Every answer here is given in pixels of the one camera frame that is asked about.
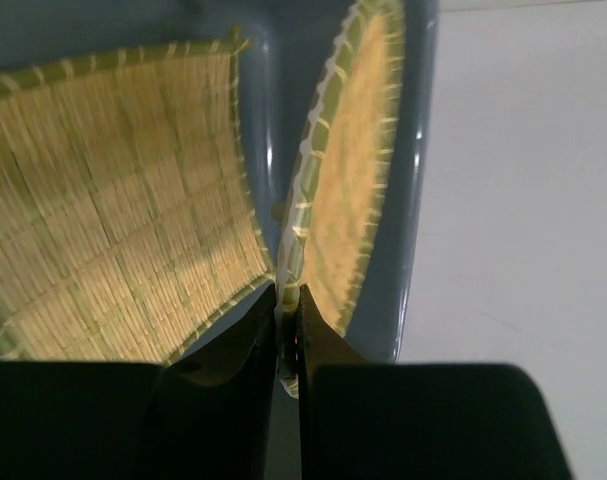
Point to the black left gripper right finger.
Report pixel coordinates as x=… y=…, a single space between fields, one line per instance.
x=364 y=420

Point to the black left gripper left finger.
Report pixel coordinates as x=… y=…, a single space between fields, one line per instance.
x=204 y=417

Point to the grey plastic bin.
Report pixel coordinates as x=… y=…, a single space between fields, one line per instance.
x=290 y=43

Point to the square green-edged bamboo tray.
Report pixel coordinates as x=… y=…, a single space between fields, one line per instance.
x=127 y=228

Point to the round green-edged bamboo tray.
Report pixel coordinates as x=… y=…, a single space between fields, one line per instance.
x=340 y=178

